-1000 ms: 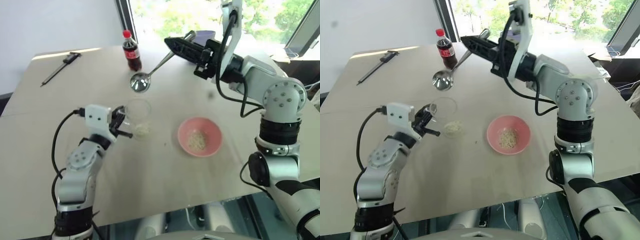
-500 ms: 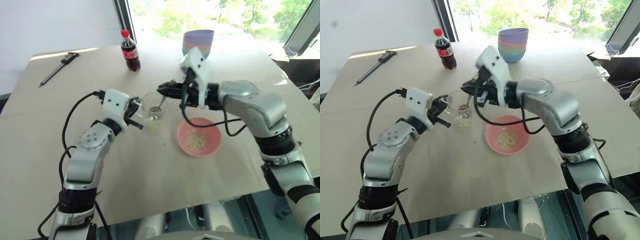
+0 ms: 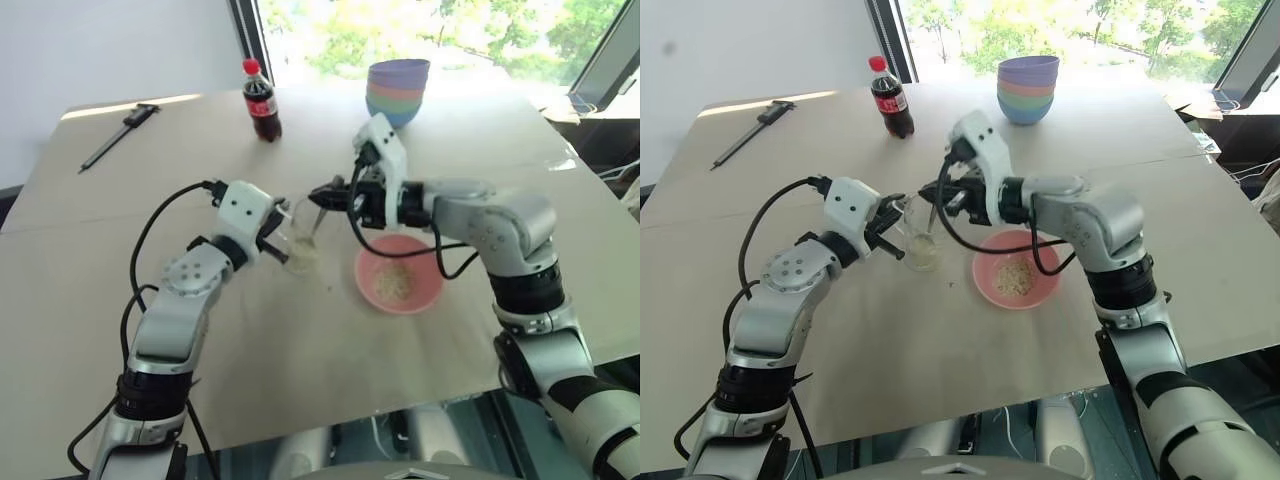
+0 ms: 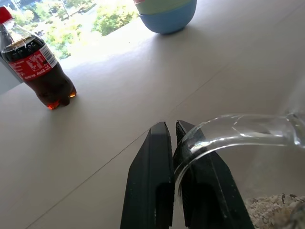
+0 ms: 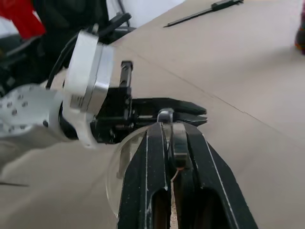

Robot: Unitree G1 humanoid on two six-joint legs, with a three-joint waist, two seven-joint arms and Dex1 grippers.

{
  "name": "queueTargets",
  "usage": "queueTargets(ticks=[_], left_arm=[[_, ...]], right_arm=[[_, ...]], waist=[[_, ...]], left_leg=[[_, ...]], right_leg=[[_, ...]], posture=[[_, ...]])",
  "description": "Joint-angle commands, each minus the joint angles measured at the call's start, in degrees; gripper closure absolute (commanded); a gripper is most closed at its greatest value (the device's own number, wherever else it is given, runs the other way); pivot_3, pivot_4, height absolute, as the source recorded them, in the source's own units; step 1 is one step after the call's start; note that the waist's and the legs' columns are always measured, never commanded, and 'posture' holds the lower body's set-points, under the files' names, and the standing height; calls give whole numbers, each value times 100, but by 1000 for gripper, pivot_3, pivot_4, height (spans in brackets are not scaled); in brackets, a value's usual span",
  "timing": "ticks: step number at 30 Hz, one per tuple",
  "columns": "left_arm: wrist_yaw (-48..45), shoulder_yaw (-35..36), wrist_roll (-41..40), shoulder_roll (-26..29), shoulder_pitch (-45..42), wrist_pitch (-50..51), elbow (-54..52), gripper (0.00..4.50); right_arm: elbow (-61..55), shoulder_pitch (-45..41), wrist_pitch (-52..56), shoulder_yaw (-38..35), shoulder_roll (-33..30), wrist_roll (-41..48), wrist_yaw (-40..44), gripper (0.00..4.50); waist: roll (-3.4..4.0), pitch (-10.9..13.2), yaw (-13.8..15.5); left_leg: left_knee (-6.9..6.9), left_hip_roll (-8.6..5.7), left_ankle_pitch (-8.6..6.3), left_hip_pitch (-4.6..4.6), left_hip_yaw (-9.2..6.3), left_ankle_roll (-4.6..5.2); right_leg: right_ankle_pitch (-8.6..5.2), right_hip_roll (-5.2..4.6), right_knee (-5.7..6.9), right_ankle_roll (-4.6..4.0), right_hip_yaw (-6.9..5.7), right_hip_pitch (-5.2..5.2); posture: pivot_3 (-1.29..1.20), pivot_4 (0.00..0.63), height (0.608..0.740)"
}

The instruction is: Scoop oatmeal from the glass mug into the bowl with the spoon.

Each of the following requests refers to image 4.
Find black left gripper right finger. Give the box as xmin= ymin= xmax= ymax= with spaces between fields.
xmin=172 ymin=120 xmax=254 ymax=229

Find dry oatmeal flakes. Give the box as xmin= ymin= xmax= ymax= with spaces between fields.
xmin=244 ymin=193 xmax=305 ymax=229

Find blue bowl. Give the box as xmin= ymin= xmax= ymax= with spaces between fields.
xmin=138 ymin=0 xmax=198 ymax=35

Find cola bottle with red label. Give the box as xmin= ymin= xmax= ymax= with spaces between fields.
xmin=0 ymin=6 xmax=77 ymax=111

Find clear glass jar with oats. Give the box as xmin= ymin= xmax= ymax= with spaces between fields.
xmin=173 ymin=71 xmax=305 ymax=229

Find green bowl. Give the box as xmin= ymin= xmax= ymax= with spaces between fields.
xmin=134 ymin=0 xmax=194 ymax=16

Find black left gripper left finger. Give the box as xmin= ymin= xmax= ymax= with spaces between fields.
xmin=120 ymin=121 xmax=175 ymax=229

